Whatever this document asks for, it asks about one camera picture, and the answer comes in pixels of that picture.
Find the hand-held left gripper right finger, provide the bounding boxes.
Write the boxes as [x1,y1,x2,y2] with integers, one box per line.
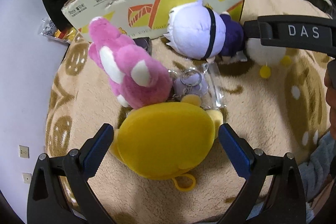
[218,123,307,224]

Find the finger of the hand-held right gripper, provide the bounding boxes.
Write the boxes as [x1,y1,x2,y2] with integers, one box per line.
[244,20,261,39]

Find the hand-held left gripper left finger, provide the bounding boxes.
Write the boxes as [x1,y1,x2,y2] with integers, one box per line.
[27,123,114,224]

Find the white plush with yellow feet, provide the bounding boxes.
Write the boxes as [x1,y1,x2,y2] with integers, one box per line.
[247,38,293,80]

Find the white-haired plush doll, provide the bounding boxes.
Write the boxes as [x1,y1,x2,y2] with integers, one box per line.
[163,0,248,64]

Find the clear plastic pouch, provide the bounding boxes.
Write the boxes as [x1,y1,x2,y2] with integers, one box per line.
[201,63,227,110]

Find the yellow plush toy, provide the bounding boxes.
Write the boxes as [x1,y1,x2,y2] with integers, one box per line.
[109,95,225,191]

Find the small purple keychain plush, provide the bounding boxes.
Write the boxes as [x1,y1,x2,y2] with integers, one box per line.
[168,69,208,104]

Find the pink plush toy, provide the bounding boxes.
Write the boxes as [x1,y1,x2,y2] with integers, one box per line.
[88,17,174,109]

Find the small black box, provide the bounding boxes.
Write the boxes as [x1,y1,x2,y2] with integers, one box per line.
[133,38,153,55]

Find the person's right hand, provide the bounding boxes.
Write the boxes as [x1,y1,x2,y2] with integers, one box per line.
[324,61,336,135]

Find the beige printed blanket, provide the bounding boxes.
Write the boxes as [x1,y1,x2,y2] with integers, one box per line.
[45,0,336,224]

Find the person's left leg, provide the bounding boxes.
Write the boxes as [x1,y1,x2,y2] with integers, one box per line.
[298,132,336,202]

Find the gold red snack packets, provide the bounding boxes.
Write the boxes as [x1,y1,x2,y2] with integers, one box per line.
[55,28,77,44]

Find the white printed plastic bag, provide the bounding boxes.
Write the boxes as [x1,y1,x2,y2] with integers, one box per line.
[39,18,58,37]

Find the black hanging garment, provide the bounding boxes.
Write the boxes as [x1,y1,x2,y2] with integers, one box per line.
[35,0,79,31]

